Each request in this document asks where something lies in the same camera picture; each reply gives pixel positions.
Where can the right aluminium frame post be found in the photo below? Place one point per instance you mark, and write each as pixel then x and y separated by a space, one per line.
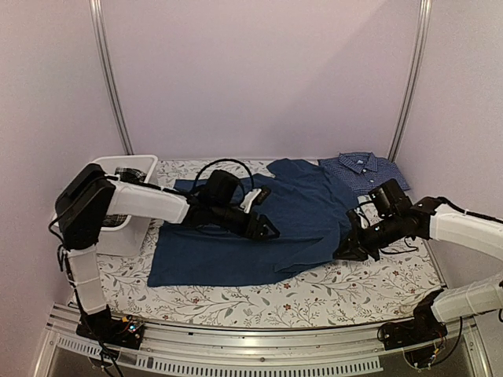
pixel 419 47

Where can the aluminium front rail base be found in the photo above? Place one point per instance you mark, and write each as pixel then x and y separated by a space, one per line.
pixel 172 349

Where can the floral patterned table cloth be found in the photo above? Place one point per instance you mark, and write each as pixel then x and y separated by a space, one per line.
pixel 337 293

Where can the teal blue garment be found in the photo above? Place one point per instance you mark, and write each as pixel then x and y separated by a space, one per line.
pixel 307 204

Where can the black white plaid garment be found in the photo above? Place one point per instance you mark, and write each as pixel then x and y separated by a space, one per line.
pixel 130 175

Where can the blue plaid button shirt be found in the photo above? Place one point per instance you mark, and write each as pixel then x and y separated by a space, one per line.
pixel 363 171

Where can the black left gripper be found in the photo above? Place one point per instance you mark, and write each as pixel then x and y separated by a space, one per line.
pixel 256 233

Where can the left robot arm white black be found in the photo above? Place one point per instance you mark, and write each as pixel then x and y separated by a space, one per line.
pixel 144 201

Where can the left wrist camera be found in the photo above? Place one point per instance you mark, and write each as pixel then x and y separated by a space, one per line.
pixel 224 189

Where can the white plastic laundry bin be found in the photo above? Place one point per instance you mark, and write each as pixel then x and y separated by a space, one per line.
pixel 129 235

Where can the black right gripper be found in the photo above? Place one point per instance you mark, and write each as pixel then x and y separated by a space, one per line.
pixel 358 250

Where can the aluminium frame post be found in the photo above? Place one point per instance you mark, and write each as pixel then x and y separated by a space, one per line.
pixel 98 22
pixel 419 47

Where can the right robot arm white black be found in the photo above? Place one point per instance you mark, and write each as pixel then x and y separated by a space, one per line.
pixel 431 218

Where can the left aluminium frame post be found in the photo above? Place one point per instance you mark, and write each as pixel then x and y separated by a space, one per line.
pixel 98 22

